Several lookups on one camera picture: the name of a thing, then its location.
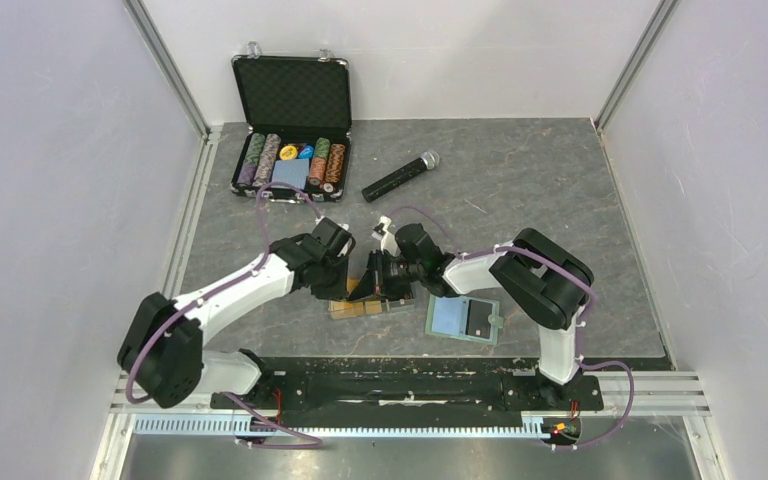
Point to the blue playing card deck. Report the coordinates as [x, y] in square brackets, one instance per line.
[292, 172]

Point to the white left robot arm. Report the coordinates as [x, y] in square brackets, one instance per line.
[165, 353]

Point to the clear acrylic card tray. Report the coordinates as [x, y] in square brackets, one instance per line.
[405, 302]

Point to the green card holder wallet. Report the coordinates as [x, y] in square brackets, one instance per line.
[446, 318]

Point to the black poker chip case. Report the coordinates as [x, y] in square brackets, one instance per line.
[296, 108]

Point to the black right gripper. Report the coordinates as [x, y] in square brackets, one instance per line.
[367, 288]

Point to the gold credit card stack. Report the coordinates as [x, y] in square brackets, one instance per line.
[373, 307]

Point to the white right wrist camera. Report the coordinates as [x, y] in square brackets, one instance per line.
[381, 233]

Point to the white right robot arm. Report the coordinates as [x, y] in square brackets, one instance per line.
[549, 284]

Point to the orange credit card stack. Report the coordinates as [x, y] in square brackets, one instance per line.
[346, 310]

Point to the black handheld microphone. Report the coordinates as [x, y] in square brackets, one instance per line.
[427, 161]

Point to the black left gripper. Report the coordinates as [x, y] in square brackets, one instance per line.
[340, 290]

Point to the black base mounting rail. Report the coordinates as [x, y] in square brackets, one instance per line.
[416, 392]

